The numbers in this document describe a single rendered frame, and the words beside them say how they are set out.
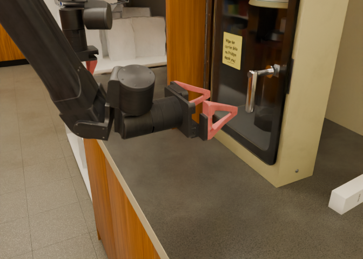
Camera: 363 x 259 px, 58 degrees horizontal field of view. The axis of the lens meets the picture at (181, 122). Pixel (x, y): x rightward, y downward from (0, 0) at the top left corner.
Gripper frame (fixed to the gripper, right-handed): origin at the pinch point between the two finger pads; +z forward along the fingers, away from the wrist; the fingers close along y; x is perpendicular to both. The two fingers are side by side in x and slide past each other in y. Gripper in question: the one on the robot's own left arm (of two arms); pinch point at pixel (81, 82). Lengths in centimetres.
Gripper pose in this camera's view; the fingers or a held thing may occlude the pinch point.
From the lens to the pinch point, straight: 96.4
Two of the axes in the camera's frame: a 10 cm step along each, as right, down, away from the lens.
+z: 0.1, 9.0, 4.3
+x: -4.5, -3.8, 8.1
